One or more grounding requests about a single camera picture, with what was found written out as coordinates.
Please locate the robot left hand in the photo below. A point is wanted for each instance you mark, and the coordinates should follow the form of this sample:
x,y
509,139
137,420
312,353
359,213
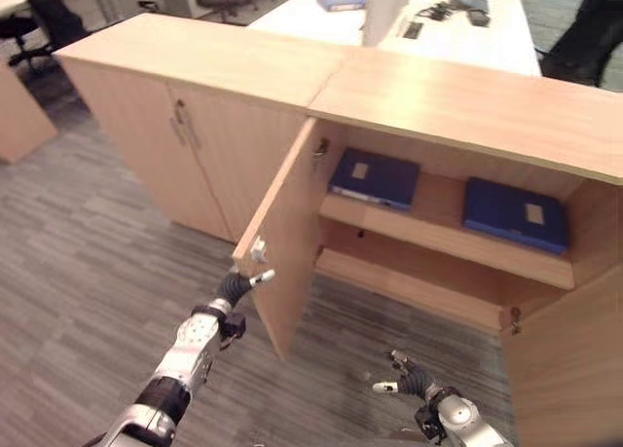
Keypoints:
x,y
234,286

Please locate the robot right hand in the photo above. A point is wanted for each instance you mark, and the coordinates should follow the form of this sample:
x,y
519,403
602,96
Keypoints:
x,y
416,381

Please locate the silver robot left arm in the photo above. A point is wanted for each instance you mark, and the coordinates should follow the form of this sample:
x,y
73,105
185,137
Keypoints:
x,y
187,342

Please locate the wooden cabinet shelf board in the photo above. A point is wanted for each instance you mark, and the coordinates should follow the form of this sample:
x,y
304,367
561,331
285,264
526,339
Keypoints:
x,y
438,235

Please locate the blue folder with label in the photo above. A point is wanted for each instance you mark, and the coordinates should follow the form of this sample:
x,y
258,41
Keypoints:
x,y
377,176
342,0
516,213

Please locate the closed wooden office cabinet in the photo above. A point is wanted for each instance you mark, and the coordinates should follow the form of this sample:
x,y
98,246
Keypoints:
x,y
209,67

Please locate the low wooden cabinet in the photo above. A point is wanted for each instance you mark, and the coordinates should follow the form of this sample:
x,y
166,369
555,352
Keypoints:
x,y
22,121

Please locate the open wooden office cabinet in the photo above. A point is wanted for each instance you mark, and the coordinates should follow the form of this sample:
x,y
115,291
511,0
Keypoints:
x,y
462,106

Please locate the metal door hinge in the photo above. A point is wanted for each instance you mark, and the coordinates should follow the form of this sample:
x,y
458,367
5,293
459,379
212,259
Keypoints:
x,y
319,151

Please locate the black keyboard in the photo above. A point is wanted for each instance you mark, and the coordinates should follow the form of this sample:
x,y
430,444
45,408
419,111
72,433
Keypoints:
x,y
413,29

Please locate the white desk partition panel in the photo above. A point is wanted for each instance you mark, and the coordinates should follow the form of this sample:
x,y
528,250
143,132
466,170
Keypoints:
x,y
384,9

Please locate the black desk device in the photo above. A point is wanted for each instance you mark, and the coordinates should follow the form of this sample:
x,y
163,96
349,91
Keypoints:
x,y
477,17

